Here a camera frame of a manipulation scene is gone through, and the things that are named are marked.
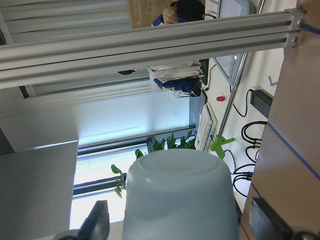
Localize green handled reach grabber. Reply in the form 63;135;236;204
209;0;266;160

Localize seated person white shirt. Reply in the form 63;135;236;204
146;0;205;97

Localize white keyboard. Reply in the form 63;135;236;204
194;102;217;152

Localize green potted plant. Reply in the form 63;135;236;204
110;129;197;200

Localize black power adapter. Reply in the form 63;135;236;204
250;89;273;118

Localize aluminium frame post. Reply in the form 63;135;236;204
0;8;305;89

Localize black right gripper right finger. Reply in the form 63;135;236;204
249;197;295;240

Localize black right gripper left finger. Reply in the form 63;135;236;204
77;200;110;240

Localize silver hex key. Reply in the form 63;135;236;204
267;76;278;87

